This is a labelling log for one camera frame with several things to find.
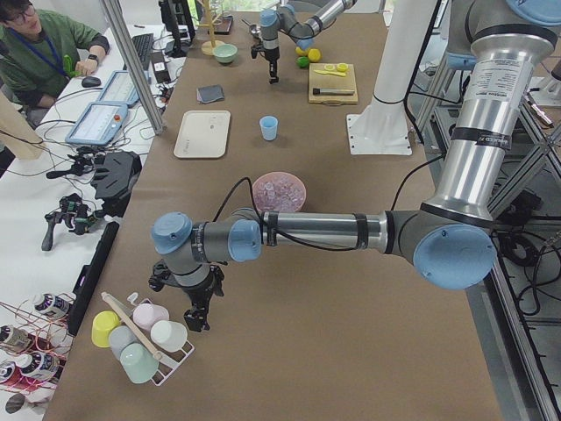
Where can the yellow cup in rack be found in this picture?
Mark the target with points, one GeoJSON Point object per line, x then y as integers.
{"type": "Point", "coordinates": [103, 324]}

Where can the black monitor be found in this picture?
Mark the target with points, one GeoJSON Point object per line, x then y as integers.
{"type": "Point", "coordinates": [177, 18]}

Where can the lemon half upper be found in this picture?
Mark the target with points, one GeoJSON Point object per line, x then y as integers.
{"type": "Point", "coordinates": [342, 67]}

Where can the grey cup in rack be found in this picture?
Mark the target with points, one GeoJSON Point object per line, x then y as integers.
{"type": "Point", "coordinates": [119, 338]}

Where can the cream rabbit serving tray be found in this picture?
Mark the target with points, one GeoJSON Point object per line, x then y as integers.
{"type": "Point", "coordinates": [202, 135]}

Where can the white cup in rack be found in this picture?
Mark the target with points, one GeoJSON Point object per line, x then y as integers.
{"type": "Point", "coordinates": [169, 335]}

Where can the light blue plastic cup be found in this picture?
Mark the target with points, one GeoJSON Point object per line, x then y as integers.
{"type": "Point", "coordinates": [269, 127]}

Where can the steel muddler black tip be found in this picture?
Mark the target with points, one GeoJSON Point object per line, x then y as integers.
{"type": "Point", "coordinates": [332, 92]}

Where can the pink cup in rack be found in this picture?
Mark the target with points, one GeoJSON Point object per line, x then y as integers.
{"type": "Point", "coordinates": [145, 315]}

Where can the seated person green sweater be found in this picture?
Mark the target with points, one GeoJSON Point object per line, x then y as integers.
{"type": "Point", "coordinates": [41, 50]}

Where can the pink bowl of ice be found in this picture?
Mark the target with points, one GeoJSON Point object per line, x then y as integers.
{"type": "Point", "coordinates": [279, 191]}

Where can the yellow plastic knife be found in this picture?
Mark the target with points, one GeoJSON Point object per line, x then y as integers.
{"type": "Point", "coordinates": [329, 72]}

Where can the metal ice scoop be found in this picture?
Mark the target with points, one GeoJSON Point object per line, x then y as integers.
{"type": "Point", "coordinates": [254, 29]}

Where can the black computer mouse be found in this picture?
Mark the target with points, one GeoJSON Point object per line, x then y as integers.
{"type": "Point", "coordinates": [91, 82]}

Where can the aluminium frame post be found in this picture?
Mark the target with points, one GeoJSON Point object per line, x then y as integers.
{"type": "Point", "coordinates": [112, 11]}

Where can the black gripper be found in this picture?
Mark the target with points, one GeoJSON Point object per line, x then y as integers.
{"type": "Point", "coordinates": [273, 53]}
{"type": "Point", "coordinates": [202, 293]}

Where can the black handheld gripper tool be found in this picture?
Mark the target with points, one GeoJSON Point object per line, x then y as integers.
{"type": "Point", "coordinates": [74, 213]}

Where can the black keyboard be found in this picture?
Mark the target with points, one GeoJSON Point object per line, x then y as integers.
{"type": "Point", "coordinates": [143, 44]}

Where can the white wire cup rack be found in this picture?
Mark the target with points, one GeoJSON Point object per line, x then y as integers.
{"type": "Point", "coordinates": [169, 363]}

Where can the mint cup in rack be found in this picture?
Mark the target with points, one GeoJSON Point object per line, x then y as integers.
{"type": "Point", "coordinates": [138, 363]}

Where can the blue teach pendant upper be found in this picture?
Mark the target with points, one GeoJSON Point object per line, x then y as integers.
{"type": "Point", "coordinates": [98, 124]}

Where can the yellow lemon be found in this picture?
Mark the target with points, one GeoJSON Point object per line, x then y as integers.
{"type": "Point", "coordinates": [301, 52]}
{"type": "Point", "coordinates": [314, 55]}

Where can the wooden cup stand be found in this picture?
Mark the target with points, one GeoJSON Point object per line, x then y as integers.
{"type": "Point", "coordinates": [208, 20]}

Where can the mint green bowl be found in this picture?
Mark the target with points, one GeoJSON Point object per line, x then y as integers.
{"type": "Point", "coordinates": [225, 53]}

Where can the red wire bottle rack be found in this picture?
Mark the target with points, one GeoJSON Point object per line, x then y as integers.
{"type": "Point", "coordinates": [35, 343]}

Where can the green lime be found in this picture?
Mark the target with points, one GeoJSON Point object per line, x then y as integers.
{"type": "Point", "coordinates": [302, 62]}

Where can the grey folded cloth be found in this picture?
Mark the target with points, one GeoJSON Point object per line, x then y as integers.
{"type": "Point", "coordinates": [210, 94]}

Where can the black device on desk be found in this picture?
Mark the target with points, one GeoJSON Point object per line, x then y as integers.
{"type": "Point", "coordinates": [114, 177]}

